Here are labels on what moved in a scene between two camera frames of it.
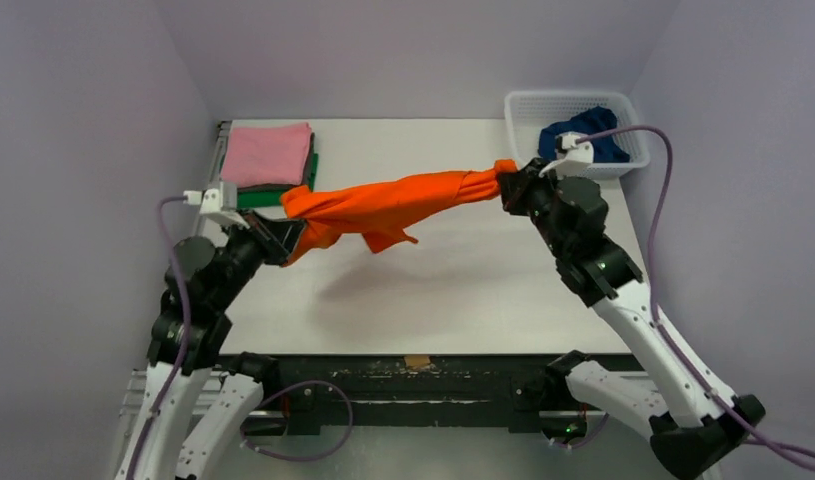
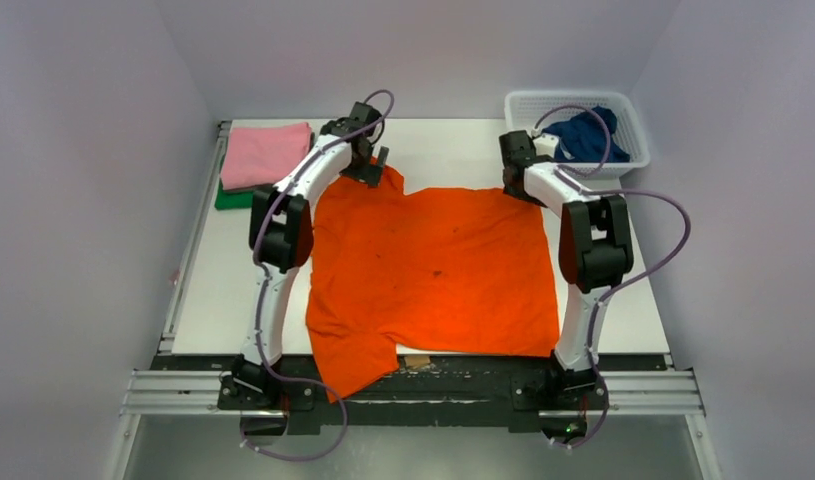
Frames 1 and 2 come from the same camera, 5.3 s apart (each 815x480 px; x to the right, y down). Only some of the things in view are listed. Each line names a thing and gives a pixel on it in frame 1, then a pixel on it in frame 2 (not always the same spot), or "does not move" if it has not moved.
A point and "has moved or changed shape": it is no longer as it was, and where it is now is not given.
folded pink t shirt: (266, 155) does not move
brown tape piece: (417, 360) does not move
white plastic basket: (527, 111) does not move
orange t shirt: (377, 211) has moved or changed shape
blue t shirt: (592, 121) does not move
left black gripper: (268, 237) → (370, 171)
